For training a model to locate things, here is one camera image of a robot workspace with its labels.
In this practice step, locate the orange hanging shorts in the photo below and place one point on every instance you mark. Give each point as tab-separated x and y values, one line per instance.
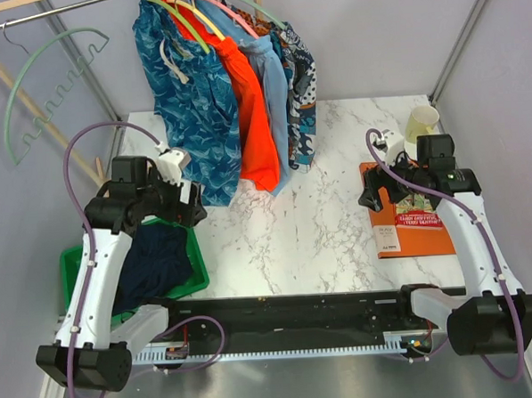
259	161

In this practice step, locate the orange notebook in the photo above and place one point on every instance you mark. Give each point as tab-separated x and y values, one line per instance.
393	241

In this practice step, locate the yellow hanger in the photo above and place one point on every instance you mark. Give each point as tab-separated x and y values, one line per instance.
202	17

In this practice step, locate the pink hanger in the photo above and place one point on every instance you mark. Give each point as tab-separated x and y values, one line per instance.
227	11

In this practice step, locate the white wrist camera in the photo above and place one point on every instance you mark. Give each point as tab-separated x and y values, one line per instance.
171	163
390	145

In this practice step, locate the metal clothes rail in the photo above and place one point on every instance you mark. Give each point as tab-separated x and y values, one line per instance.
49	13

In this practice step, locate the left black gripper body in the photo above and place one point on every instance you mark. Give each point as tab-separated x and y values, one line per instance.
162	198

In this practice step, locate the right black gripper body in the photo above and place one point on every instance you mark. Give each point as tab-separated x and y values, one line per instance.
377	177

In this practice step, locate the mint green loaded hanger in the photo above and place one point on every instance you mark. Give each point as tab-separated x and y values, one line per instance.
262	12

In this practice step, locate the red green children's book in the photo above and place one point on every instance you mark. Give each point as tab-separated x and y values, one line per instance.
416	212

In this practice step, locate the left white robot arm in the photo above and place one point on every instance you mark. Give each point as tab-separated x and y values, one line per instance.
87	352

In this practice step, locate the lime green hanger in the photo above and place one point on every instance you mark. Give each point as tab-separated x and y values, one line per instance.
185	23

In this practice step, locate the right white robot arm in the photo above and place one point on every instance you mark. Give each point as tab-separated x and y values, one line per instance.
495	315

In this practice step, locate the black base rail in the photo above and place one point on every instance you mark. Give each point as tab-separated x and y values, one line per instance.
264	323

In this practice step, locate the pale yellow mug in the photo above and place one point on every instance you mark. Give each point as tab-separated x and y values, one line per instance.
423	120

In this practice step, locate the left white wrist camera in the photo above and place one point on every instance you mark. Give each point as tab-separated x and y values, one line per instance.
171	163

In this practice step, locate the patterned grey orange shorts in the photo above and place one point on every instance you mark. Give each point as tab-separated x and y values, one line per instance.
300	71

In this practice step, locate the blue patterned hanging shorts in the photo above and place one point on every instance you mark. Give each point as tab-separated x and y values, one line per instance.
193	94

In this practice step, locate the white slotted cable duct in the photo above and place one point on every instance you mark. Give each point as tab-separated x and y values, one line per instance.
164	354

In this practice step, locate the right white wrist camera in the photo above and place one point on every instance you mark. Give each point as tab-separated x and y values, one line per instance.
390	145

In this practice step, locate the navy blue shorts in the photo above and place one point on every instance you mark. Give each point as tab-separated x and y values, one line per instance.
156	262

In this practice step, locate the light blue hanging shorts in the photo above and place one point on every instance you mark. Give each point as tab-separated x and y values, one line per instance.
268	69

